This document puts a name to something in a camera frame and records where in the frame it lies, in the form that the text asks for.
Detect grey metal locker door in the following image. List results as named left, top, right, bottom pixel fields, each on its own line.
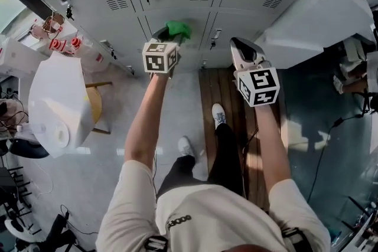
left=138, top=9, right=212, bottom=53

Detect wooden slat board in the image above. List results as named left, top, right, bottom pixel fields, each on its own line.
left=198, top=66, right=285, bottom=211

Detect brown wire basket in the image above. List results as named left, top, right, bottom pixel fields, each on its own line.
left=42, top=12, right=64, bottom=35

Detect green wiping cloth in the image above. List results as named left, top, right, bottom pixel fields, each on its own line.
left=164, top=19, right=193, bottom=39

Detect person's right forearm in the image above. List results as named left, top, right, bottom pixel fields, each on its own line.
left=254, top=102, right=292, bottom=195

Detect white t-shirt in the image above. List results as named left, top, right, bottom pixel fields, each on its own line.
left=96, top=159, right=331, bottom=252

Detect black trousers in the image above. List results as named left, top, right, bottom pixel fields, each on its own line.
left=156, top=123, right=246, bottom=202

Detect black power cable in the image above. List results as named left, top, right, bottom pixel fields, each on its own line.
left=306, top=113, right=367, bottom=202

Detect white and navy chair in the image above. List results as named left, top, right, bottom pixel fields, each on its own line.
left=8, top=138, right=50, bottom=161

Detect clear plastic jug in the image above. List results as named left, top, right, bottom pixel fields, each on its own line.
left=70, top=37, right=109, bottom=73

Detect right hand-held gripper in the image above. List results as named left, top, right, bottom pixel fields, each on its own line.
left=230, top=37, right=281, bottom=108

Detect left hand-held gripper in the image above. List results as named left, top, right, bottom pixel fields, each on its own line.
left=142, top=27, right=188, bottom=79

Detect round wooden table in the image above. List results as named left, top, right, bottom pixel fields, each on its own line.
left=84, top=81, right=113, bottom=135

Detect white plate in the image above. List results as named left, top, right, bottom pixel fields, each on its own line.
left=48, top=122, right=70, bottom=149

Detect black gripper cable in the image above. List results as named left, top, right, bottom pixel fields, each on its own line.
left=241, top=126, right=261, bottom=199
left=151, top=150, right=159, bottom=208

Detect white round table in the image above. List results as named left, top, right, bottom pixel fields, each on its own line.
left=28, top=51, right=96, bottom=159

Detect white left shoe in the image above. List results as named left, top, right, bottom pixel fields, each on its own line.
left=177, top=136, right=196, bottom=158

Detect white right shoe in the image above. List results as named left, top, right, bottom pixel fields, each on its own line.
left=211, top=103, right=227, bottom=129

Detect black harness strap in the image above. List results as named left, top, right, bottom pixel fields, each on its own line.
left=144, top=235, right=169, bottom=252
left=280, top=227, right=314, bottom=252

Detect person's left forearm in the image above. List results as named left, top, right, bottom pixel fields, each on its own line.
left=123, top=71, right=175, bottom=171

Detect white shoe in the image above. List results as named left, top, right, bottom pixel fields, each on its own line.
left=211, top=103, right=227, bottom=129
left=177, top=136, right=196, bottom=158

